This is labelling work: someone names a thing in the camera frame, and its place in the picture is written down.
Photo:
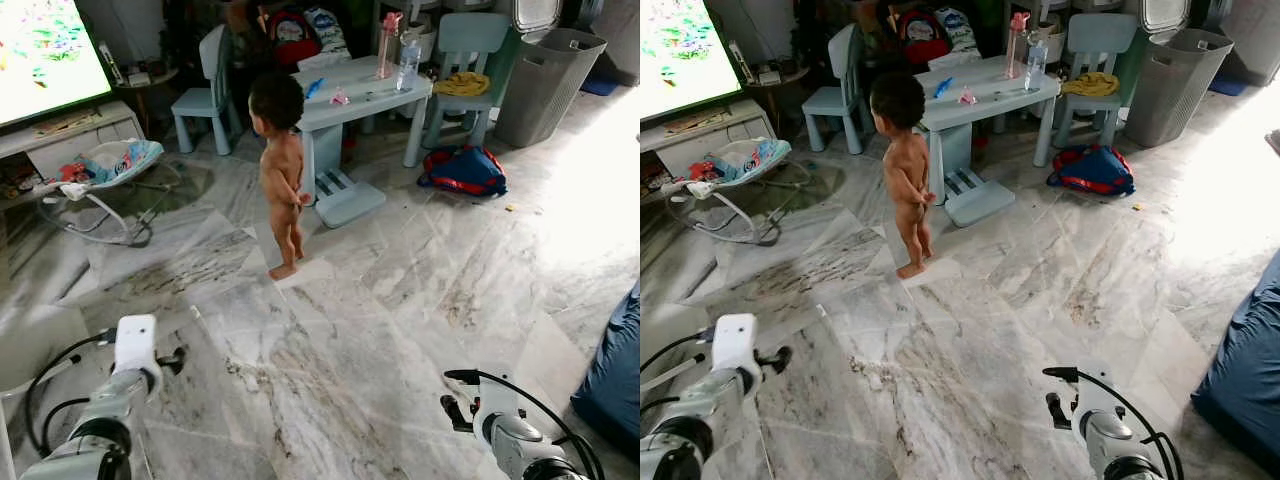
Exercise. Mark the small blue toy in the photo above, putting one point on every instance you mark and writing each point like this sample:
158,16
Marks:
315,88
943,88

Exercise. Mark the blue and red backpack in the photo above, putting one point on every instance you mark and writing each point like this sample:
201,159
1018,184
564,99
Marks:
465,172
1092,170

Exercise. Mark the white patterned bag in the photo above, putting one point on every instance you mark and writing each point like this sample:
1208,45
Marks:
960,32
332,35

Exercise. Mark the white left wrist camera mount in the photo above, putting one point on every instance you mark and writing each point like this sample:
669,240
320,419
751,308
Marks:
135,340
737,340

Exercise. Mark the baby bouncer seat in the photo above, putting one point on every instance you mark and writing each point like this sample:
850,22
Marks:
750,158
120,160

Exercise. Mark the bright television screen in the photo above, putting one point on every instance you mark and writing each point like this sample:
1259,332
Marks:
680,50
40,50

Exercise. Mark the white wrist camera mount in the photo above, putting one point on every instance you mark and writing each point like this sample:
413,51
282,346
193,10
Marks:
495,400
135,340
1092,398
737,340

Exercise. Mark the pink water bottle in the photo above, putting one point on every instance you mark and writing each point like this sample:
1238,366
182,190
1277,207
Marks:
387,50
1015,50

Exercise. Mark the blue floor mat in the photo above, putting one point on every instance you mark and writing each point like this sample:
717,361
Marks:
600,88
1226,87

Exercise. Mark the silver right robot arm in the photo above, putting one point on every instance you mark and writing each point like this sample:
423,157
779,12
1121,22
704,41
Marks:
1110,435
520,440

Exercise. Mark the light blue kids chair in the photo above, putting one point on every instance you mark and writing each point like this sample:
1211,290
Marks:
835,100
205,100
1098,38
470,40

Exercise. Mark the grey laundry basket with lid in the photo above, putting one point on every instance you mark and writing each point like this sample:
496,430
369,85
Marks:
1172,90
545,90

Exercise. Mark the small round side table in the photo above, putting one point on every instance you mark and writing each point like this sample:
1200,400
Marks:
770,80
145,78

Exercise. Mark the clear plastic water bottle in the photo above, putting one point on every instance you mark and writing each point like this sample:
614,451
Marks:
1036,68
408,70

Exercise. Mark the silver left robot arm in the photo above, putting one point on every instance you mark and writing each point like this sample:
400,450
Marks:
100,420
700,410

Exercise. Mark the dark blue cushion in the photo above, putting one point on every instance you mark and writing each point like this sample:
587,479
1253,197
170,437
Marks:
1245,380
612,380

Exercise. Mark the small pink toy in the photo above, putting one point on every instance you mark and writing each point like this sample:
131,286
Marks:
340,98
967,98

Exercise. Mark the yellow cloth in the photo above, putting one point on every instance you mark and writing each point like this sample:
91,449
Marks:
462,84
1090,84

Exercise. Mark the small child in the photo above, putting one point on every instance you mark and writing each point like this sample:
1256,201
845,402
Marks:
283,170
905,170

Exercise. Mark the light blue kids table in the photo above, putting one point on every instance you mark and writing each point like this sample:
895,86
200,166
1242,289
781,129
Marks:
995,95
370,95

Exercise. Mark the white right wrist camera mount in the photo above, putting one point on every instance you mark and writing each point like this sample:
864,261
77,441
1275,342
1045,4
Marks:
1092,398
495,400

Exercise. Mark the white television cabinet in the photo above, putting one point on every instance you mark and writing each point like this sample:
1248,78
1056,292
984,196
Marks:
720,130
90,135

